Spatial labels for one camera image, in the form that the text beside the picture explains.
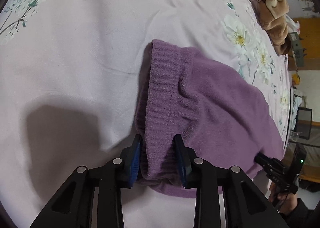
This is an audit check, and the person's right forearm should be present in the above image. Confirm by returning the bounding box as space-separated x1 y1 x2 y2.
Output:
276 197 320 228

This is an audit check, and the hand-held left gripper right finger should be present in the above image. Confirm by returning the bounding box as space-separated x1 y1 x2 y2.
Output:
173 134 289 228

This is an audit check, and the orange wooden furniture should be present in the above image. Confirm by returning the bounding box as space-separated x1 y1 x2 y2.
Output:
287 17 320 71

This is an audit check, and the green cardboard box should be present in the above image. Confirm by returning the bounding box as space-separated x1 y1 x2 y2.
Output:
287 32 307 67

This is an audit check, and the purple sweater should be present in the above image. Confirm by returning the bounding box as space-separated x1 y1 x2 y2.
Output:
135 39 284 198

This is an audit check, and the black framed screen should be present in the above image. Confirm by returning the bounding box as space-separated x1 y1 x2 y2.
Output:
295 107 313 141

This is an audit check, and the pink floral bedsheet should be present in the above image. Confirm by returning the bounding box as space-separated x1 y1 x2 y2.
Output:
0 0 292 228

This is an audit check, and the brown plush blanket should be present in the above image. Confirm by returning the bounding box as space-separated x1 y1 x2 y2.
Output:
229 0 290 56

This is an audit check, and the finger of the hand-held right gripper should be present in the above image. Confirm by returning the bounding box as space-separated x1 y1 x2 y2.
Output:
254 152 284 177

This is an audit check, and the person's right hand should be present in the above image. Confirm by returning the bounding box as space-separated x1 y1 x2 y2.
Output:
269 182 299 215

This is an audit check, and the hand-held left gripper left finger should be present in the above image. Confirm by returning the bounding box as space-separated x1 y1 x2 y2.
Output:
29 134 143 228

